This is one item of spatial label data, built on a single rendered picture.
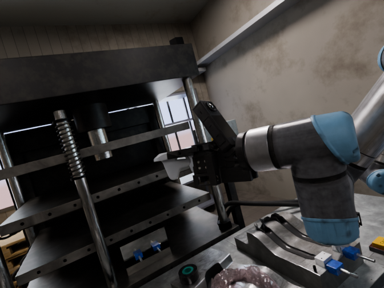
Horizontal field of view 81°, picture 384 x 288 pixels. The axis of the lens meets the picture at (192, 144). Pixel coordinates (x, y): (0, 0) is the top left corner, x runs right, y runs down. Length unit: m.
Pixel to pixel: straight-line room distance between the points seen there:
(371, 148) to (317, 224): 0.17
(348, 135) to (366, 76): 2.57
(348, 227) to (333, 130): 0.14
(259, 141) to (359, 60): 2.59
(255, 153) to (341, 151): 0.11
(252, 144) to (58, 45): 4.00
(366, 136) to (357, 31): 2.50
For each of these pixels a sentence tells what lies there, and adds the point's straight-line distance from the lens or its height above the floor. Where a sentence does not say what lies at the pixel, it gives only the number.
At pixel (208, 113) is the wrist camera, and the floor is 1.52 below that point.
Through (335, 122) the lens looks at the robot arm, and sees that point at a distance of 0.36.
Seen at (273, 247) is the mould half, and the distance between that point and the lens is 1.16.
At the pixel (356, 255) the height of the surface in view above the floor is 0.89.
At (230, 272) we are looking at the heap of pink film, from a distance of 1.07.
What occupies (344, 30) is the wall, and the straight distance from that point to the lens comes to 2.99.
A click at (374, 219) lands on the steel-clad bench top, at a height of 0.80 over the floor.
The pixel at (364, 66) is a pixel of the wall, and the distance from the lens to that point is 2.91.
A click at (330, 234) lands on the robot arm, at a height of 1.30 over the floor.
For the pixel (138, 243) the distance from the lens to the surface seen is 1.45.
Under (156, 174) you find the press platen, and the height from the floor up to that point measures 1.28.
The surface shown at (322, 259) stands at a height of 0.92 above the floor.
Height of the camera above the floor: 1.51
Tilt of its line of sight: 5 degrees down
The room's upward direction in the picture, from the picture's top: 15 degrees counter-clockwise
